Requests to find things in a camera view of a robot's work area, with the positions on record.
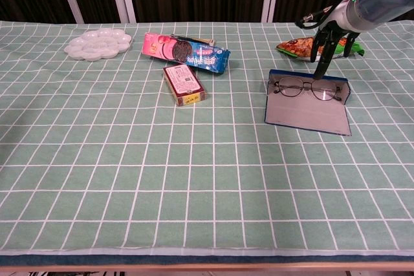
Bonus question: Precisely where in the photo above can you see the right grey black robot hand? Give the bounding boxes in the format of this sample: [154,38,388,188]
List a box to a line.
[310,0,360,80]

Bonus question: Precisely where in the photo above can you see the wire-rimmed eyeglasses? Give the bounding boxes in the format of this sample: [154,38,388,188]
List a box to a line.
[272,76,342,101]

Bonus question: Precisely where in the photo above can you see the dark blue glasses case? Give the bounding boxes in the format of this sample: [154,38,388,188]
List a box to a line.
[265,69,353,137]

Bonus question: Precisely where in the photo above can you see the green orange snack bag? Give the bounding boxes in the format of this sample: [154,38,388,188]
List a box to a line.
[276,36,365,62]

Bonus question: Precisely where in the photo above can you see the pink blue cookie box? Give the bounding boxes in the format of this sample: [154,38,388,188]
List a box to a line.
[143,32,232,76]

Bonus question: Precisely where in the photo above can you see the small red yellow box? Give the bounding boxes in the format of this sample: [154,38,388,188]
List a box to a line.
[162,64,207,107]

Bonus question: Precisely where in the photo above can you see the green white checked tablecloth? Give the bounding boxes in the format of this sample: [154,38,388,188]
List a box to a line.
[0,20,414,257]

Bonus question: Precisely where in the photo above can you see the white flower paint palette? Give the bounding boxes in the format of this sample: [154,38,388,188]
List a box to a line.
[63,28,133,62]

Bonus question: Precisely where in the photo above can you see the dark blue under cloth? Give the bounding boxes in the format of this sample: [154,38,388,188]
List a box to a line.
[0,254,414,266]

